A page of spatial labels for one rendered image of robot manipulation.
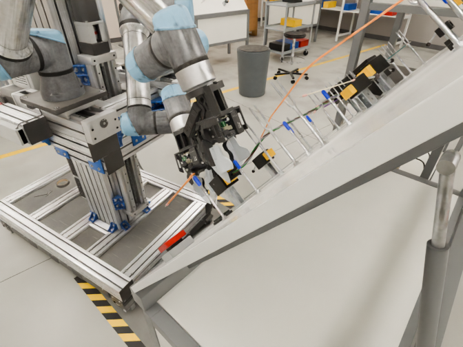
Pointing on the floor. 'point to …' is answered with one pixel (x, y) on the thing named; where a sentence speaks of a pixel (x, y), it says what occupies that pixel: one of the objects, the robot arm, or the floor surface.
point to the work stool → (293, 54)
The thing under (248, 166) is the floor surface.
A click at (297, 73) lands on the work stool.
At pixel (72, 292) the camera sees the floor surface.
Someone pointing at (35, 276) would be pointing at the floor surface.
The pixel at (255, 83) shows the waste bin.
